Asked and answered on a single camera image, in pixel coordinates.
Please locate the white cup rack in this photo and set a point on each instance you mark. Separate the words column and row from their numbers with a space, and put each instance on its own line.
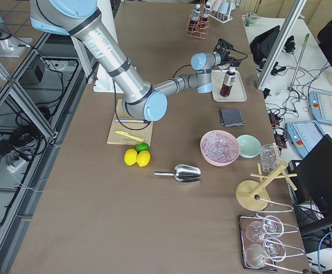
column 221, row 10

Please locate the cream rabbit tray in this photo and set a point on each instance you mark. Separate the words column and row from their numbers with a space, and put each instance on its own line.
column 237, row 93

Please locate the clear glass mug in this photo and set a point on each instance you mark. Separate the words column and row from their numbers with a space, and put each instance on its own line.
column 269, row 157

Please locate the wine glass on black tray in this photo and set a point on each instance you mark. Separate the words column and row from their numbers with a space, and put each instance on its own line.
column 269, row 226

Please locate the yellow plastic knife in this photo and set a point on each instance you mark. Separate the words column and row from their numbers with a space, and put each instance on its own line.
column 126, row 134

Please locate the wooden mug tree stand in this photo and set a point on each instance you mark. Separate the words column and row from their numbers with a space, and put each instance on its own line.
column 252, row 195

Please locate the copper wire bottle basket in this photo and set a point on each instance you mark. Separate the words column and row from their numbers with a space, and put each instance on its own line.
column 200, row 30

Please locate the metal ice scoop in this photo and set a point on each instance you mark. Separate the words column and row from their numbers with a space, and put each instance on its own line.
column 183, row 173

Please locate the aluminium frame post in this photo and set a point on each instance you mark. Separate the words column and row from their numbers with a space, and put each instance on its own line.
column 285, row 30

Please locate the black small tray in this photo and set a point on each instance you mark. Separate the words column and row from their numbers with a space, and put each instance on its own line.
column 243, row 221

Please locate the pink bowl with ice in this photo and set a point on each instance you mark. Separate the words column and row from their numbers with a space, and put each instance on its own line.
column 219, row 148

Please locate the blue teach pendant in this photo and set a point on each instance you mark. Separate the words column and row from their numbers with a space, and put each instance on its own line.
column 304, row 135
column 321, row 106

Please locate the green lime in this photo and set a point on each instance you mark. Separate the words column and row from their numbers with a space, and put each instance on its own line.
column 142, row 147

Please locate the black monitor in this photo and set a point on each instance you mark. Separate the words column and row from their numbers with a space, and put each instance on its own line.
column 314, row 182

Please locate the yellow lemon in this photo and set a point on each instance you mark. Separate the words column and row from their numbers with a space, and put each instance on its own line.
column 143, row 158
column 130, row 156

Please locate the grey folded cloth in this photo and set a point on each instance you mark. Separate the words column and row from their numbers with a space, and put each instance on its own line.
column 231, row 117

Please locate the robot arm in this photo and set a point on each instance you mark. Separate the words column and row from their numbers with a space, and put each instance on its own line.
column 83, row 21

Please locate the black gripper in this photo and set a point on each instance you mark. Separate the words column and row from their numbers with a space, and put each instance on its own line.
column 228, row 57

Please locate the steel muddler black tip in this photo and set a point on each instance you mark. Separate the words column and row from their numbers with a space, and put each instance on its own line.
column 124, row 120

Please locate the tea bottle white cap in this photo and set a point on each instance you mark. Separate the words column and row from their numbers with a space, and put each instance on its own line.
column 228, row 82

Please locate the green bowl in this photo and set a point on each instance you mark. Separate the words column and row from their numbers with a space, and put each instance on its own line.
column 249, row 146

